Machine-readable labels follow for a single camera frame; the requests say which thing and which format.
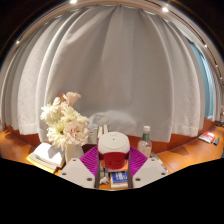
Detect white ceramic vase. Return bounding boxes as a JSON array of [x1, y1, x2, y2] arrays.
[[64, 143, 85, 164]]

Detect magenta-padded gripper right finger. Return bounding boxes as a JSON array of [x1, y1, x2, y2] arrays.
[[127, 145, 169, 189]]

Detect white flat book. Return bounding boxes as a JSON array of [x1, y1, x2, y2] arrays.
[[109, 181, 129, 190]]

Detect clear plastic drink bottle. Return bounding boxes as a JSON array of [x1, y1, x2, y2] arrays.
[[137, 125, 153, 159]]

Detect red and white charger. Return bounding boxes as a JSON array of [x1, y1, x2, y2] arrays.
[[97, 131, 131, 170]]

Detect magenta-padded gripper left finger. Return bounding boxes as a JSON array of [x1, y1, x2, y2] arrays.
[[58, 145, 101, 190]]

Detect ceiling lights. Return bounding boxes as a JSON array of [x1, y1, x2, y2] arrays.
[[14, 0, 209, 49]]

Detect white curtain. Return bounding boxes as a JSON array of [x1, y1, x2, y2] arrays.
[[0, 3, 224, 144]]

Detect blue flat book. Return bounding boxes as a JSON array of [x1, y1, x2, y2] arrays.
[[110, 171, 129, 184]]

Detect red and white packet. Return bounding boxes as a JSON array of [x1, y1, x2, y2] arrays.
[[198, 131, 217, 144]]

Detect white and pink flowers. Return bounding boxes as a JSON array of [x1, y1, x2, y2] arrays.
[[39, 91, 91, 152]]

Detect yellow flat book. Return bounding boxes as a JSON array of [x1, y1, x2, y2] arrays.
[[25, 153, 58, 174]]

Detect grey upright book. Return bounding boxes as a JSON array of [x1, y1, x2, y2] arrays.
[[96, 125, 104, 140]]

